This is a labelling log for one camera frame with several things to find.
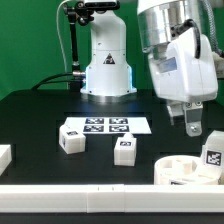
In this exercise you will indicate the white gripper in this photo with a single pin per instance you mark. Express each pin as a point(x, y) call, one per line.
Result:
point(180, 76)

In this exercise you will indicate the white round stool seat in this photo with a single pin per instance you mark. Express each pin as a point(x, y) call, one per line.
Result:
point(184, 169)

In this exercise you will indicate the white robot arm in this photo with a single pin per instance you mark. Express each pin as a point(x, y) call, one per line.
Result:
point(160, 22)

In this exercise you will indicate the paper sheet with markers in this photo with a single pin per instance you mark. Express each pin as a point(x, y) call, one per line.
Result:
point(108, 125)

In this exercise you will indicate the white left rail block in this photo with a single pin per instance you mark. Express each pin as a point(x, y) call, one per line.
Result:
point(5, 157)

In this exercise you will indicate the white front rail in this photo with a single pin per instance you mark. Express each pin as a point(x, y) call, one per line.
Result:
point(111, 198)

